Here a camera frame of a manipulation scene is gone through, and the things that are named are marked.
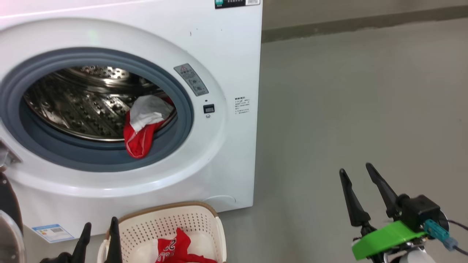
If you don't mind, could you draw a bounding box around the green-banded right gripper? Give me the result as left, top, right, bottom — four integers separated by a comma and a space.
339, 163, 429, 261

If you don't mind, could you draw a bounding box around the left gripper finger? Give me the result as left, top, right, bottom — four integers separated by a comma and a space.
105, 217, 123, 263
71, 222, 92, 263

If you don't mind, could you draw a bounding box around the red garment with white letters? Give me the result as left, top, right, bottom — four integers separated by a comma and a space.
155, 228, 218, 263

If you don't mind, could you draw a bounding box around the black-rimmed glass washer door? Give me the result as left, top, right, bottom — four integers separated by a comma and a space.
0, 171, 27, 263

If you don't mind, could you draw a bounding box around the red and white garment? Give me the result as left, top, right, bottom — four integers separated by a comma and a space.
123, 95, 176, 160

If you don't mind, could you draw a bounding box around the cream perforated laundry basket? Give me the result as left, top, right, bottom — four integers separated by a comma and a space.
97, 201, 227, 263

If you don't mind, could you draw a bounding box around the grey rubber door gasket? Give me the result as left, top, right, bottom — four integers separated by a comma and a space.
0, 47, 195, 172

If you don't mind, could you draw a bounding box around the metal door hinge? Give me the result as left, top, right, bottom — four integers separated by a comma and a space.
0, 140, 23, 168

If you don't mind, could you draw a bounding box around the white front-load washing machine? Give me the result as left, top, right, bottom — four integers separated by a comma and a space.
0, 0, 263, 244

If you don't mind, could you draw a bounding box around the blue energy label sticker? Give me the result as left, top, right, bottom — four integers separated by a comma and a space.
32, 224, 75, 244

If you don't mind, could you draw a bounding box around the steel washer drum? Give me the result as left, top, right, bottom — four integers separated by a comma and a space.
23, 65, 178, 142

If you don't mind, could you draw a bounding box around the small printed text label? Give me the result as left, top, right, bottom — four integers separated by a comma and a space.
234, 96, 251, 115

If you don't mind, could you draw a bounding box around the grey warning label sticker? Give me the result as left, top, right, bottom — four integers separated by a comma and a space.
173, 63, 210, 97

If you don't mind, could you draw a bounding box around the right teal-plug black cable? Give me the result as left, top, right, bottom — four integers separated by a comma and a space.
424, 219, 468, 256

